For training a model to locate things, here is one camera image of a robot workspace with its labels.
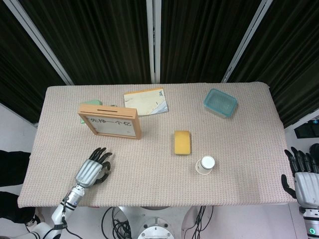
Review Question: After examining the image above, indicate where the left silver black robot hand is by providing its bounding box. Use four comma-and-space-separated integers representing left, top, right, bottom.
74, 147, 113, 189

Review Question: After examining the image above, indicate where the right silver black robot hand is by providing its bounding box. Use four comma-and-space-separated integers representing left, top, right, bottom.
281, 146, 319, 207

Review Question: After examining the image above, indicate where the silver metal robot base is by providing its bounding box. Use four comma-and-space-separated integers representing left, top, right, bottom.
117, 206, 200, 239

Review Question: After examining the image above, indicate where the black equipment with screen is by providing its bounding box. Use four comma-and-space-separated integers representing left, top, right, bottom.
294, 121, 319, 139

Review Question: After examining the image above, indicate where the beige woven tablecloth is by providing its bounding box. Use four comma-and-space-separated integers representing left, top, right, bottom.
18, 81, 296, 208

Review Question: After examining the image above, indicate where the light green plastic box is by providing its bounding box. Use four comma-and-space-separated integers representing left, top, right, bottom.
79, 99, 104, 124

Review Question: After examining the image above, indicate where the black white sneaker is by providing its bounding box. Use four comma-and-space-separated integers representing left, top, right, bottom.
24, 215, 42, 228

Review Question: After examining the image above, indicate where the beige paperback notebook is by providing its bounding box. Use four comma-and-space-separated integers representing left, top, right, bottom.
123, 87, 169, 117

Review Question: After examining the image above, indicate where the yellow sponge block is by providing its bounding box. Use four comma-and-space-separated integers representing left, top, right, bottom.
173, 130, 193, 156

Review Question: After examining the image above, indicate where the white paper cup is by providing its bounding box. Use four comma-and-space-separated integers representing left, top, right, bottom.
194, 155, 216, 176

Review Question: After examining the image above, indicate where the black pleated curtain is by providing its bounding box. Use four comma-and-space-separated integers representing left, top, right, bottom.
0, 0, 66, 124
159, 0, 262, 84
18, 0, 153, 85
228, 0, 319, 129

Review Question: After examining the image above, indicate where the teal transparent plastic container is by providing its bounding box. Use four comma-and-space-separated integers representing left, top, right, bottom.
203, 88, 238, 119

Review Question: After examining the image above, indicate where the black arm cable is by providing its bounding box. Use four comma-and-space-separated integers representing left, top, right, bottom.
60, 191, 84, 239

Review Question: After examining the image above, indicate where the black cable bundle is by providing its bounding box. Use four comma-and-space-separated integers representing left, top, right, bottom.
184, 206, 214, 239
102, 206, 133, 239

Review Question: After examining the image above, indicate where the wooden coin box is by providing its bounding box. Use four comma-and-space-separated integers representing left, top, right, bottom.
77, 104, 143, 140

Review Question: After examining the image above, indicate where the grey metal frame post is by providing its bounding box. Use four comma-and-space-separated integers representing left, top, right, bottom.
146, 0, 162, 84
221, 0, 275, 83
3, 0, 74, 85

